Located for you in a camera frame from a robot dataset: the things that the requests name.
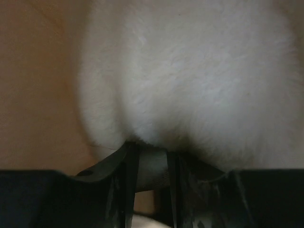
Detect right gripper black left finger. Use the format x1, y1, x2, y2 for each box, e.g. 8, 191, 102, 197
0, 142, 140, 228

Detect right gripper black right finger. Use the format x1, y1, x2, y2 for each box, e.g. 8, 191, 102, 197
167, 153, 304, 228

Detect beige fabric pet tent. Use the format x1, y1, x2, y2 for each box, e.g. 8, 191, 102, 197
0, 0, 124, 172

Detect white fluffy cushion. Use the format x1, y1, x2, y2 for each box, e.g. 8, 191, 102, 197
77, 0, 304, 170

